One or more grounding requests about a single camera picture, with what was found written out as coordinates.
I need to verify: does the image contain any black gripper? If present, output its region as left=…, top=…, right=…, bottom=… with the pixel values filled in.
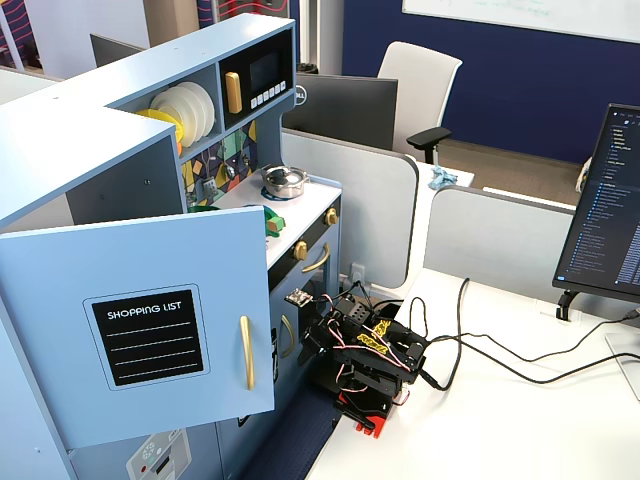
left=297, top=314, right=342, bottom=374

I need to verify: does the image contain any red robot base clamp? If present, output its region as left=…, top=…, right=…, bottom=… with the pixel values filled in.
left=333, top=389, right=409, bottom=441

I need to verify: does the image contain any green recipient bowl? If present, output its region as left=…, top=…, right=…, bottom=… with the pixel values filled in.
left=187, top=203, right=287, bottom=240

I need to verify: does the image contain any blue shopping list cabinet door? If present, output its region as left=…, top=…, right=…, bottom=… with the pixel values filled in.
left=0, top=205, right=277, bottom=450

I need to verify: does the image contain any dark blue textured mat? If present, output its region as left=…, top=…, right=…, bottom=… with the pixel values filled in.
left=227, top=389, right=342, bottom=480

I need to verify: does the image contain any grey desk divider panel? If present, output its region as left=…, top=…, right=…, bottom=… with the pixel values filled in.
left=422, top=185, right=579, bottom=297
left=280, top=127, right=420, bottom=290

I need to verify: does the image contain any steel toy pot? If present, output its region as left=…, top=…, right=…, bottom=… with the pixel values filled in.
left=260, top=165, right=310, bottom=201

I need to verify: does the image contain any steel pot lid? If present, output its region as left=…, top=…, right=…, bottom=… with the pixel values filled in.
left=263, top=165, right=302, bottom=186

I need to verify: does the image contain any crumpled blue cloth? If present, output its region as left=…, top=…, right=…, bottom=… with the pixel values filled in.
left=427, top=166, right=459, bottom=192

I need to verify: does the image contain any black Dell monitor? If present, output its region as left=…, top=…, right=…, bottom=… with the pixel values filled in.
left=282, top=73, right=400, bottom=152

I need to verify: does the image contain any black monitor stand clamp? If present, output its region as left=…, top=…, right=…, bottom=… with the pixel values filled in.
left=555, top=288, right=584, bottom=322

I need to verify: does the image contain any white toy plate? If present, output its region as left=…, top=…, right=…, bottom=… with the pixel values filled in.
left=185, top=81, right=217, bottom=139
left=149, top=88, right=200, bottom=149
left=169, top=84, right=210, bottom=144

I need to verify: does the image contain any yellow toy plate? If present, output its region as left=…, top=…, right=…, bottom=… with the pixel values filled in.
left=134, top=107, right=185, bottom=147

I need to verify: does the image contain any white office chair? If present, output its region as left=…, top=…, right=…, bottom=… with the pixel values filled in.
left=377, top=41, right=464, bottom=166

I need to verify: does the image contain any black toy microwave door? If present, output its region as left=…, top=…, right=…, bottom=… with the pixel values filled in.
left=218, top=27, right=296, bottom=131

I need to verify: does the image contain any monitor with lit screen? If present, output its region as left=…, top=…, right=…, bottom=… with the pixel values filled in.
left=551, top=103, right=640, bottom=304

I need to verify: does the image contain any blue toy kitchen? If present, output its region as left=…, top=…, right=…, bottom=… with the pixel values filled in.
left=0, top=12, right=346, bottom=480

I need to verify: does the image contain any white whiteboard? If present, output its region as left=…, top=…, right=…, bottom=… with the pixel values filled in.
left=401, top=0, right=640, bottom=45

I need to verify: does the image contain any gold lower door handle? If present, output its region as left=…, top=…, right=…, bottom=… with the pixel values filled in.
left=279, top=314, right=295, bottom=359

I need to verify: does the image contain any gold cabinet door handle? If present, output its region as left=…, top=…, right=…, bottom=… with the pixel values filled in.
left=238, top=314, right=256, bottom=391

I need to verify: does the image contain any gold oven handle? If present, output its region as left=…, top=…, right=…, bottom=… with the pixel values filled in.
left=301, top=243, right=331, bottom=274

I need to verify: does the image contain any black cable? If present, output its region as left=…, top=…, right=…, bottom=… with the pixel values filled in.
left=408, top=296, right=640, bottom=364
left=424, top=308, right=640, bottom=387
left=417, top=277, right=471, bottom=393

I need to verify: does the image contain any gold microwave handle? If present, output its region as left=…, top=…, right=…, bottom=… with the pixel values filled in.
left=224, top=71, right=244, bottom=115

